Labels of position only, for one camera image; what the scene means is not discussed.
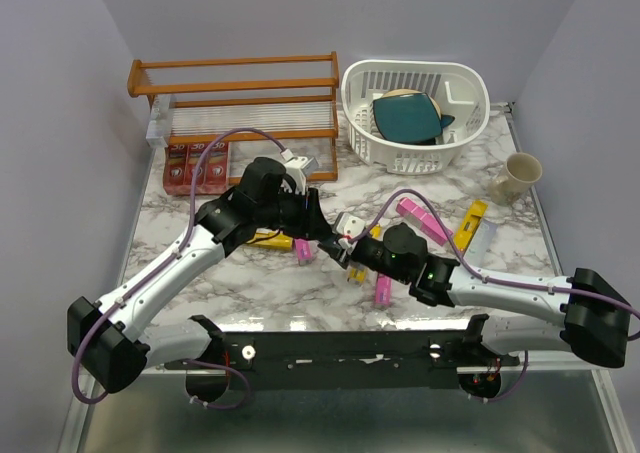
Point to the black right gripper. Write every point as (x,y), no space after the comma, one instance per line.
(342,255)

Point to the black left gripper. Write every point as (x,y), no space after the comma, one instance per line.
(311,223)

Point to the yellow toothpaste box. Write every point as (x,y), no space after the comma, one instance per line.
(271,239)
(357,274)
(469,225)

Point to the large pink toothpaste box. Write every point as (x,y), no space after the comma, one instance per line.
(424,221)

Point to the red 3D toothpaste box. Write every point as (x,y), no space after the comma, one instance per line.
(216,169)
(194,172)
(173,180)

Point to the silver toothpaste box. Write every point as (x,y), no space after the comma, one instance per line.
(481,242)
(160,121)

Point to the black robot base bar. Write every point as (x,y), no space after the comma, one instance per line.
(269,361)

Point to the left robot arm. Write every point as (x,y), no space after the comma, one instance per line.
(105,336)

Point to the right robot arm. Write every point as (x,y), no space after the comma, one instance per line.
(582,314)

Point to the orange wooden three-tier shelf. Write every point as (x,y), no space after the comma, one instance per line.
(288,108)

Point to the pink toothpaste box left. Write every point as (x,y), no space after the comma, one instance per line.
(305,252)

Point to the pink toothpaste box centre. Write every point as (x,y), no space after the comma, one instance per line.
(383,290)

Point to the teal square plate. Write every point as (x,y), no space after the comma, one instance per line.
(407,120)

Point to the white plastic basket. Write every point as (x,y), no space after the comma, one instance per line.
(458,89)

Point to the beige round plate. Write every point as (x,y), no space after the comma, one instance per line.
(404,92)

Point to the beige ceramic mug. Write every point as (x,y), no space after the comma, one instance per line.
(518,174)

